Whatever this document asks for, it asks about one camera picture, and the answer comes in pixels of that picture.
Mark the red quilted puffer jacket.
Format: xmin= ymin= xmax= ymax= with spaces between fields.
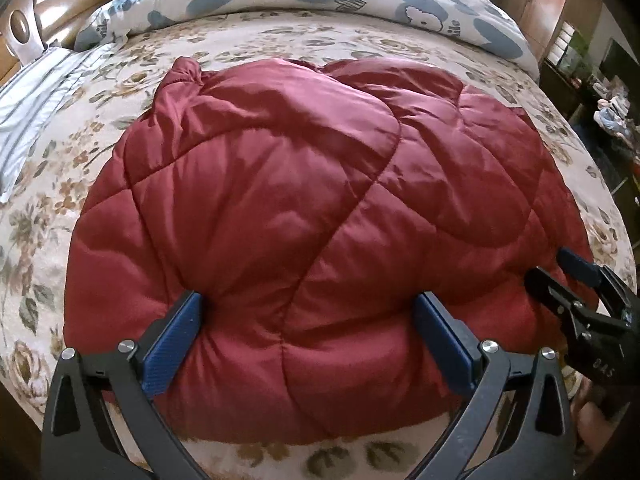
xmin=63 ymin=58 xmax=591 ymax=444

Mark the pile of clothes clutter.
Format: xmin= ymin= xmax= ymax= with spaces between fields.
xmin=592 ymin=76 xmax=639 ymax=154

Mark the person's right hand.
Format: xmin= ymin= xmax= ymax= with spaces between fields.
xmin=570 ymin=377 xmax=625 ymax=464

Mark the dark side desk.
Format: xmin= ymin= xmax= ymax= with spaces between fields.
xmin=539 ymin=61 xmax=639 ymax=248

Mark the black monitor screen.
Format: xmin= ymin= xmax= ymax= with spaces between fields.
xmin=599 ymin=38 xmax=639 ymax=88

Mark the blue heart patterned duvet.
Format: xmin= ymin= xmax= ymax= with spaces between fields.
xmin=74 ymin=0 xmax=539 ymax=78

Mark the striped white pillow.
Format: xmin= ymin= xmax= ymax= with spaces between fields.
xmin=0 ymin=44 xmax=122 ymax=203

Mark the floral bed cover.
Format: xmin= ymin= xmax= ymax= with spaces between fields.
xmin=1 ymin=11 xmax=637 ymax=477

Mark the wooden headboard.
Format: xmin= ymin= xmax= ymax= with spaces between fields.
xmin=1 ymin=0 xmax=112 ymax=81

